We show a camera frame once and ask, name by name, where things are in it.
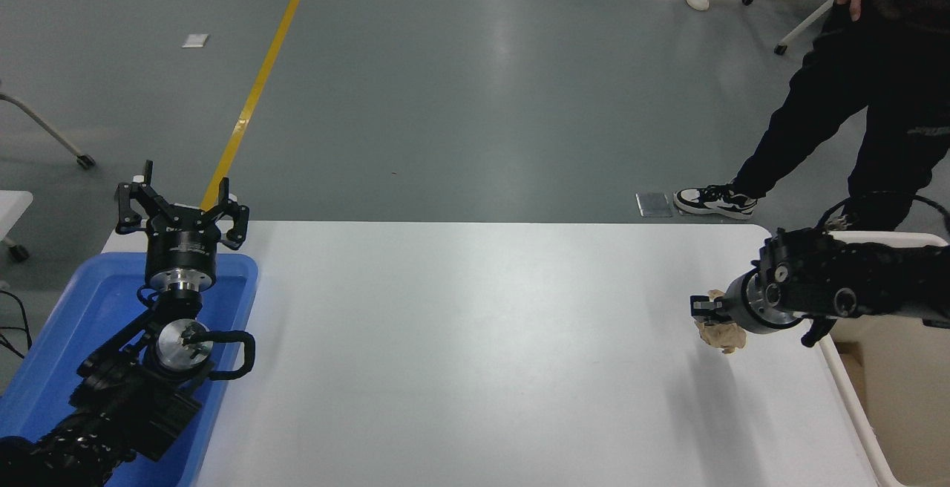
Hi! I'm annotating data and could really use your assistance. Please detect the large pale bin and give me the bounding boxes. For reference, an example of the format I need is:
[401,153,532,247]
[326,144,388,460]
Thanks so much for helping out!
[816,231,950,487]

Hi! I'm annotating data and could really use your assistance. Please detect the person in black-white shoes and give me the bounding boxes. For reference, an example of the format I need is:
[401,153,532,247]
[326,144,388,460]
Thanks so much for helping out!
[673,0,950,232]

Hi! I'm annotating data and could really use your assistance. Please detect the black cables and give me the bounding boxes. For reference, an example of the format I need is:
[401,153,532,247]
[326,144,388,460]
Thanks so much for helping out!
[0,290,32,362]

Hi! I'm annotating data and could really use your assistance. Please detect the white furniture with caster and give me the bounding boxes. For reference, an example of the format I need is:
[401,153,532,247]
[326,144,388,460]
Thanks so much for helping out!
[0,191,34,264]

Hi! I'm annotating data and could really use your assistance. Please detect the tan paper ball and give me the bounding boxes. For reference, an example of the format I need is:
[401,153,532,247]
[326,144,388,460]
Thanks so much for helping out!
[696,290,747,355]

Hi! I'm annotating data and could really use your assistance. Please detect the grey chair leg with caster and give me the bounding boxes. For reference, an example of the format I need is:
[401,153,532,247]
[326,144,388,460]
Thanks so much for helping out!
[0,92,96,170]

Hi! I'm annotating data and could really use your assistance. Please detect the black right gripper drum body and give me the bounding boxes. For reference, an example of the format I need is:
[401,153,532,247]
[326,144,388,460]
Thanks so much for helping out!
[724,270,761,333]

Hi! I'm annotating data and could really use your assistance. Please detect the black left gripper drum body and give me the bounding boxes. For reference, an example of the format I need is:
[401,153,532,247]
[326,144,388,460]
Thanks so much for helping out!
[145,208,222,278]

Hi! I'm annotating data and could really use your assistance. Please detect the silver floor plate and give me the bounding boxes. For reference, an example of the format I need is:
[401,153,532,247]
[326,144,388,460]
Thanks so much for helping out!
[636,192,673,218]

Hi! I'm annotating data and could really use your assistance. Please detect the blue plastic tray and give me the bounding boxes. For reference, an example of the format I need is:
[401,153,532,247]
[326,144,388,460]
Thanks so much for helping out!
[0,252,259,487]

